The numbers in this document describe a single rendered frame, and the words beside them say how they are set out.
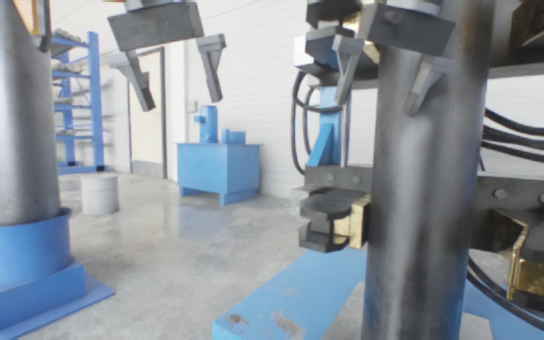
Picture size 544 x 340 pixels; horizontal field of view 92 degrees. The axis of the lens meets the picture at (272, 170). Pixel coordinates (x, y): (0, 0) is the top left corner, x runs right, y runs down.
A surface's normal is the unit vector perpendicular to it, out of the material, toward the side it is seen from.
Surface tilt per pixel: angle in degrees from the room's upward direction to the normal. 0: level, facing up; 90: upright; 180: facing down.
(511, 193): 90
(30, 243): 90
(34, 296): 90
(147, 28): 113
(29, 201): 90
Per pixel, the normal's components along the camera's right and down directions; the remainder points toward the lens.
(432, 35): 0.08, 0.51
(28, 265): 0.61, 0.11
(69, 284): 0.83, 0.08
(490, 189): -0.56, 0.08
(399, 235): -0.73, 0.07
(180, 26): -0.13, 0.50
